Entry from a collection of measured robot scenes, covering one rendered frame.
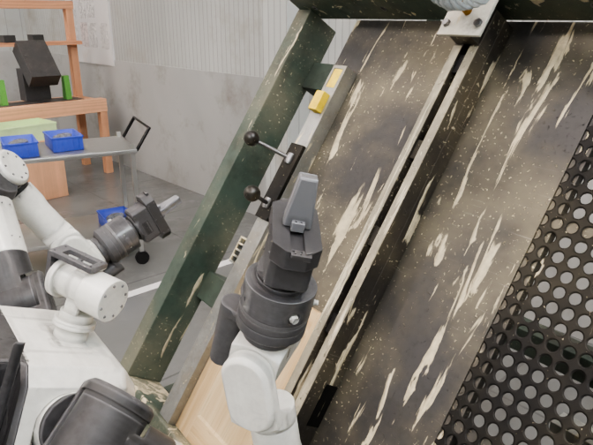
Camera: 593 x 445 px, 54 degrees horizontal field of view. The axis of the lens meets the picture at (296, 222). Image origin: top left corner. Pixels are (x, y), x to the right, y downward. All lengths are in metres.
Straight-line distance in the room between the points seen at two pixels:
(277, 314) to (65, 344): 0.39
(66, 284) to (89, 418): 0.25
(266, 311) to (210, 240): 0.95
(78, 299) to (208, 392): 0.57
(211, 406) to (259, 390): 0.68
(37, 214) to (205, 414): 0.57
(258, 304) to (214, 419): 0.74
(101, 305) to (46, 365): 0.11
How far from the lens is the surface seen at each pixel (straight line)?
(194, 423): 1.44
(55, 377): 0.87
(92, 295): 0.91
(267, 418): 0.75
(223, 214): 1.61
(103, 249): 1.37
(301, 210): 0.64
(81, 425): 0.77
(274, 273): 0.64
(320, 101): 1.43
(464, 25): 1.20
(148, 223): 1.40
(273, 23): 4.74
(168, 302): 1.62
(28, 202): 1.32
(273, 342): 0.70
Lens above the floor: 1.81
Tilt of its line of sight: 19 degrees down
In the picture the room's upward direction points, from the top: straight up
